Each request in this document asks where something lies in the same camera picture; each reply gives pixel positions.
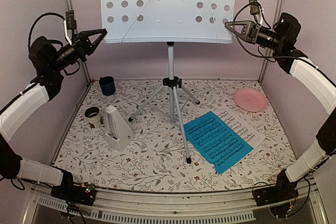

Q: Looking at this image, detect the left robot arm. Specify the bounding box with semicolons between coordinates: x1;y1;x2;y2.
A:
1;29;107;200

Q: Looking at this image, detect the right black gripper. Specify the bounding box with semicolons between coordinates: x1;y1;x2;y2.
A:
225;20;285;50

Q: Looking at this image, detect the dark blue cup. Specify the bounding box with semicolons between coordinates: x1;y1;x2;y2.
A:
99;76;116;96

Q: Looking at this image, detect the pink plate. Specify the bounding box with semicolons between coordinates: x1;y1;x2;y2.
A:
234;88;267;112

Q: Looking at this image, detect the paper coffee cup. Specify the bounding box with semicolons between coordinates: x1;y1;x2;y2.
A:
84;106;102;129

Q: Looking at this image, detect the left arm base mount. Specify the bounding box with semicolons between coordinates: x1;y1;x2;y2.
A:
50;180;97;206

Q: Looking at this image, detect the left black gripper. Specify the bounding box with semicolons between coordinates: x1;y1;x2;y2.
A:
50;28;108;71

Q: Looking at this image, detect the light blue music stand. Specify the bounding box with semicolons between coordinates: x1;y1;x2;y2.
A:
100;0;238;163

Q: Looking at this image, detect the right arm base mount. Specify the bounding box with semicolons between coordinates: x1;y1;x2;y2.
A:
252;182;299;206

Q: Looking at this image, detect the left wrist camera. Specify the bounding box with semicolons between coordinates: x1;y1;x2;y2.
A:
65;10;77;30

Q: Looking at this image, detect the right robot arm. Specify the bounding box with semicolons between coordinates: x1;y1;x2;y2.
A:
225;13;335;201

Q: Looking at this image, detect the white sheet music page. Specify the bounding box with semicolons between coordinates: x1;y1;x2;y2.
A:
214;108;266;148

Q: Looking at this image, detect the front aluminium rail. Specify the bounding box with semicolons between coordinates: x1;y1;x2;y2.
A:
23;177;328;223

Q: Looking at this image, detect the white metronome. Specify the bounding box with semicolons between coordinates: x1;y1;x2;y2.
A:
104;105;134;152

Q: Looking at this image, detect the blue sheet music page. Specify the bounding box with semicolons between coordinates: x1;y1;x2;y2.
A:
184;112;253;174

